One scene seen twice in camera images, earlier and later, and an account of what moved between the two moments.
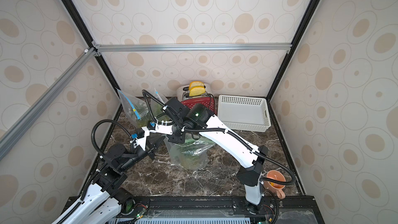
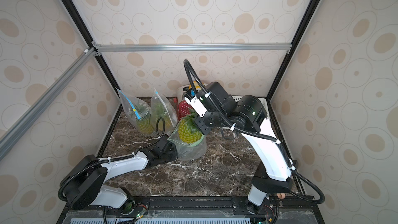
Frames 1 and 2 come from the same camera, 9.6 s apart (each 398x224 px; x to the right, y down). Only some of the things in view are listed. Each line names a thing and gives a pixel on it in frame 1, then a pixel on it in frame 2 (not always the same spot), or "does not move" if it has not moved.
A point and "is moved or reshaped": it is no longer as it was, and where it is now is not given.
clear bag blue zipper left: x=136 y=110 does not move
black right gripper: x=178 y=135 → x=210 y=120
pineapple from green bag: x=193 y=156 is moved or reshaped
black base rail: x=218 y=210 does not move
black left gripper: x=150 y=146 → x=174 y=153
